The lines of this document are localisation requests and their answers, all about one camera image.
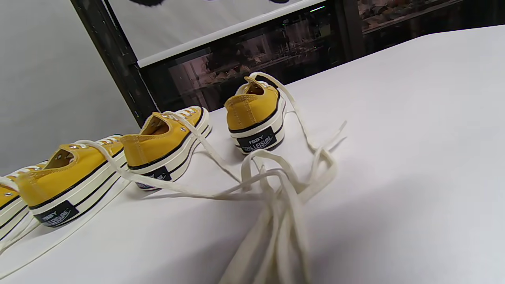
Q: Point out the person's right hand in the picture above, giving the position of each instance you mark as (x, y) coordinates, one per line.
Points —
(148, 2)

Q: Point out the white roller blind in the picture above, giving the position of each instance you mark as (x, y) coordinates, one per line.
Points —
(51, 79)
(189, 27)

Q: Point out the black window post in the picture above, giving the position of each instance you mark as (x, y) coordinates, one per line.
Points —
(351, 31)
(114, 59)

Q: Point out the white shoe lace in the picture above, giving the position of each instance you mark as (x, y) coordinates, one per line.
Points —
(298, 114)
(90, 142)
(8, 183)
(197, 132)

